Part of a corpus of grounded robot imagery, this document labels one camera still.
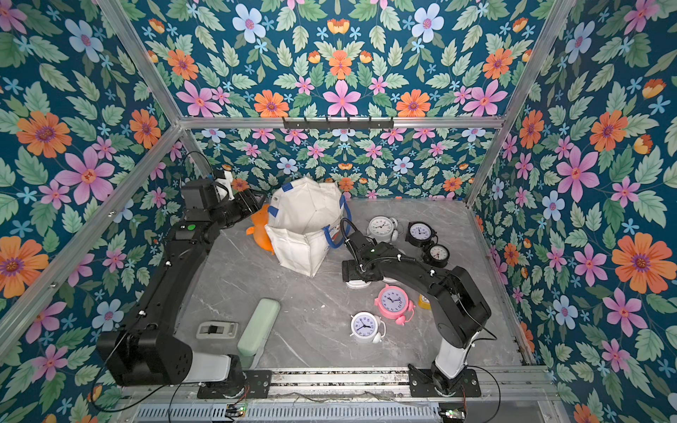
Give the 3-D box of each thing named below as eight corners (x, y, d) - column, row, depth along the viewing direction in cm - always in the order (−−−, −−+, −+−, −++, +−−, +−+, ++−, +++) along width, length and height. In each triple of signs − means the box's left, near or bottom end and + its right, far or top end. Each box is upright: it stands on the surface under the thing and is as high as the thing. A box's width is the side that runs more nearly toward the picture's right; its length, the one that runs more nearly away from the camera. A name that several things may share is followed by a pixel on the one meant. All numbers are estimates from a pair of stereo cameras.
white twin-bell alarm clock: (367, 245, 108) (367, 237, 103) (366, 224, 115) (367, 215, 111) (398, 245, 108) (399, 237, 103) (395, 224, 115) (397, 215, 111)
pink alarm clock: (372, 306, 90) (372, 302, 87) (388, 284, 95) (389, 280, 93) (404, 330, 85) (406, 327, 82) (420, 305, 90) (422, 302, 87)
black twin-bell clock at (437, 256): (425, 267, 100) (428, 261, 97) (422, 249, 105) (424, 243, 102) (449, 267, 100) (452, 261, 97) (444, 249, 105) (447, 243, 102)
